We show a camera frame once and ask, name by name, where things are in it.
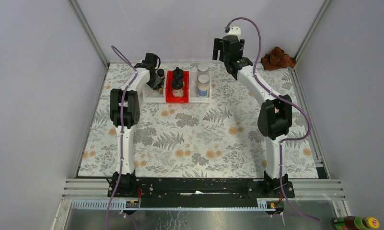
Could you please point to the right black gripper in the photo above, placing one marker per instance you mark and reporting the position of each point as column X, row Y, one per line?
column 217, row 46

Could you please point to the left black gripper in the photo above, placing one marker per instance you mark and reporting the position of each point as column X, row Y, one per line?
column 156, row 82

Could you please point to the blue-label shaker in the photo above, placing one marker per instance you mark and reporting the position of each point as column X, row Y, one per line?
column 202, row 69
column 203, row 85

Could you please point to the black-cap jar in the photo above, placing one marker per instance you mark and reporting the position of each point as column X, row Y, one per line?
column 178, row 73
column 177, row 87

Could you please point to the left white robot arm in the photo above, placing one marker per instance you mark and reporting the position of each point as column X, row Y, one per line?
column 125, row 108

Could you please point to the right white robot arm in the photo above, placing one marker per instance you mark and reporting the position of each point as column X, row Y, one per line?
column 275, row 116

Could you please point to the left clear plastic bin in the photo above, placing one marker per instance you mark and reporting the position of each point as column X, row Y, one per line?
column 150, row 95

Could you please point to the clear plastic bin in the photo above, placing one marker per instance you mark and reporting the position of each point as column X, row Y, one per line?
column 150, row 95
column 193, row 90

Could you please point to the red plastic bin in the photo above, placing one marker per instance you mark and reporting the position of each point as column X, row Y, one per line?
column 168, row 90

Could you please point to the right clear plastic bin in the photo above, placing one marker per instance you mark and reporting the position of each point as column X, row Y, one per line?
column 193, row 90

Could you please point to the brown crumpled cloth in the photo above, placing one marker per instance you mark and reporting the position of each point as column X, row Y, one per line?
column 277, row 59

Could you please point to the green yellow-cap bottle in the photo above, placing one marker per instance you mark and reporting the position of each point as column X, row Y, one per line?
column 355, row 223

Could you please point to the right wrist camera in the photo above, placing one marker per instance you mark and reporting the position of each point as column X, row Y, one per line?
column 233, row 30

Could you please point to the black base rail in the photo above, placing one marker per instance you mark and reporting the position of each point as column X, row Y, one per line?
column 198, row 192

